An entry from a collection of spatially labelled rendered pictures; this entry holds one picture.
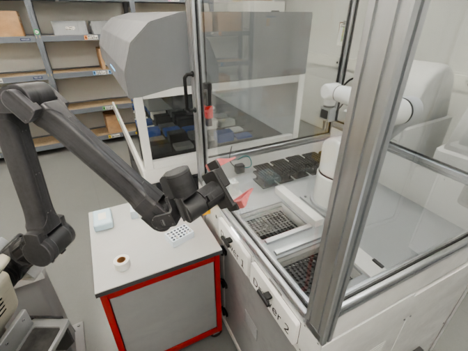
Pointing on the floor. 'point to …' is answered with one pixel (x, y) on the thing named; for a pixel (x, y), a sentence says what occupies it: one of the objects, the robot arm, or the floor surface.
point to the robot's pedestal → (45, 306)
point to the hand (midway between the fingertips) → (241, 174)
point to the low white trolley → (157, 283)
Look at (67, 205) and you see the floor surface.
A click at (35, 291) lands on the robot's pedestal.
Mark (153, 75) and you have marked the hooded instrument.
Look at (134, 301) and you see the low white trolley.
